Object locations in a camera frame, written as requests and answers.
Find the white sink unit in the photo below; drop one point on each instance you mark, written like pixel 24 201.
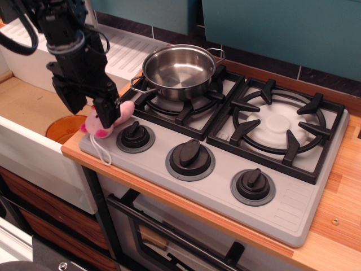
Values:
pixel 29 105

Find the grey toy stove top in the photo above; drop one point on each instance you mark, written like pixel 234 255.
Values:
pixel 286 218

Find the black left stove knob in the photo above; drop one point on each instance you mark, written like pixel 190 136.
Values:
pixel 135 138

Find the black middle stove knob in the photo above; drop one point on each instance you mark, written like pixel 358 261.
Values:
pixel 190 161

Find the pink stuffed pig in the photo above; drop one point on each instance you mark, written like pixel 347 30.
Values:
pixel 95 129

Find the oven door with handle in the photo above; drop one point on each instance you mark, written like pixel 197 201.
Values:
pixel 125 205

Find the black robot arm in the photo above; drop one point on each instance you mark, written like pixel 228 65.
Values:
pixel 56 20

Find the black left burner grate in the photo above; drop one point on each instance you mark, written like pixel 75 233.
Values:
pixel 194 118

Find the black stove knob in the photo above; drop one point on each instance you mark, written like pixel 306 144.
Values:
pixel 135 138
pixel 190 161
pixel 253 187

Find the black right burner grate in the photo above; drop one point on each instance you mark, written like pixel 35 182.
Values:
pixel 293 133

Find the black burner grate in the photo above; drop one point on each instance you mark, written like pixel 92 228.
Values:
pixel 293 133
pixel 194 118

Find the grey toy faucet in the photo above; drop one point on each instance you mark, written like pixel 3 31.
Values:
pixel 90 17

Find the black right stove knob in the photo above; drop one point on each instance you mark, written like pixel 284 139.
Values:
pixel 253 187

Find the stainless steel pan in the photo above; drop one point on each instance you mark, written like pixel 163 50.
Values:
pixel 178 72

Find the orange plastic bowl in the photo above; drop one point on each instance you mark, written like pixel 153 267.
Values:
pixel 64 128

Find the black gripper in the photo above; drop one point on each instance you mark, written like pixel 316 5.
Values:
pixel 79 72

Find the teal cabinet right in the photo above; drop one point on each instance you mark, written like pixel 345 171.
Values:
pixel 322 35

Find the wooden drawer front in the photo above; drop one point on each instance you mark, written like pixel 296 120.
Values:
pixel 61 225

